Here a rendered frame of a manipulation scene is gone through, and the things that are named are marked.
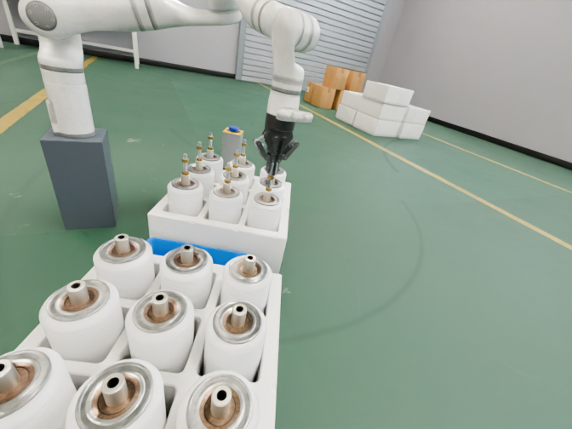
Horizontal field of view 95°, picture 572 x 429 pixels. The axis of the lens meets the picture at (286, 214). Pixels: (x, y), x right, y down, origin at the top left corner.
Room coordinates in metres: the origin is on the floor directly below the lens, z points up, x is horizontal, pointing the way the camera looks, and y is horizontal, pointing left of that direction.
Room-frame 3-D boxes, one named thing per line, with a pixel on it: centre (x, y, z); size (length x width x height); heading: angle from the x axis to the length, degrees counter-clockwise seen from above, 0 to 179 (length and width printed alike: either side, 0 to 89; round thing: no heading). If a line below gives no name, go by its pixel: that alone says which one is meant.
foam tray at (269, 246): (0.79, 0.19, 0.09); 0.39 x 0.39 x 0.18; 4
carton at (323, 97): (4.73, -0.17, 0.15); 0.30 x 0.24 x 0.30; 29
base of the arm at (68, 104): (0.73, 0.66, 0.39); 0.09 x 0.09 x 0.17; 31
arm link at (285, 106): (0.66, 0.05, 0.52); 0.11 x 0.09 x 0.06; 36
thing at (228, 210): (0.67, 0.18, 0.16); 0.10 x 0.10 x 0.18
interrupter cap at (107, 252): (0.36, 0.28, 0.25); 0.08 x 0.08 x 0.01
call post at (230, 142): (1.07, 0.28, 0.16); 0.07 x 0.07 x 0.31; 4
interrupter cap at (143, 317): (0.25, 0.15, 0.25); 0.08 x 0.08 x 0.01
